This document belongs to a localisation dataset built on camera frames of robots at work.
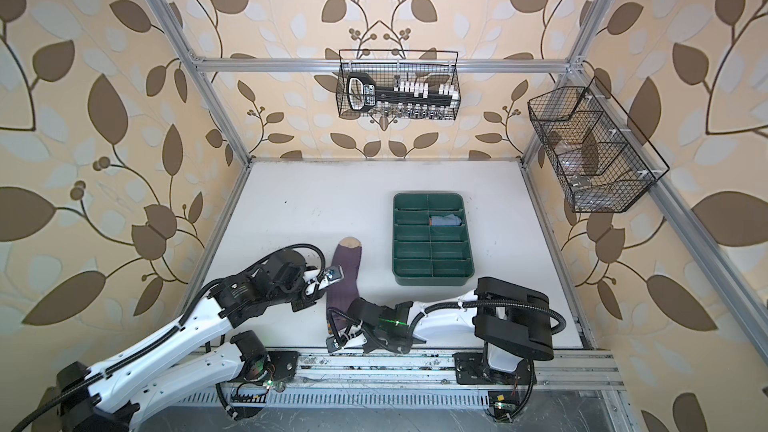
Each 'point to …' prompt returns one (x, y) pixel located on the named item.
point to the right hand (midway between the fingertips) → (353, 324)
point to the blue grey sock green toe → (450, 220)
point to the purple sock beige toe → (347, 256)
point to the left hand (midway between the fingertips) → (325, 277)
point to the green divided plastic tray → (430, 255)
